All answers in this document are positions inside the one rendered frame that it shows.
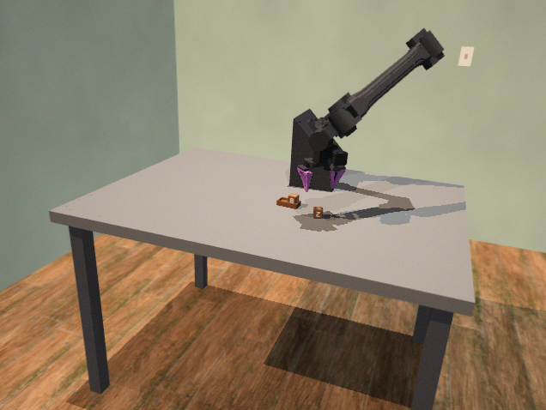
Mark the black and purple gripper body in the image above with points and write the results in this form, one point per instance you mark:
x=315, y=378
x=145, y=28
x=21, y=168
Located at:
x=308, y=162

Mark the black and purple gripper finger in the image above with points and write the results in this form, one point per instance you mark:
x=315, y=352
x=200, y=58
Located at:
x=339, y=174
x=306, y=177

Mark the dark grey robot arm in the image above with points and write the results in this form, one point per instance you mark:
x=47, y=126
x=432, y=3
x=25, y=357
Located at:
x=424, y=49

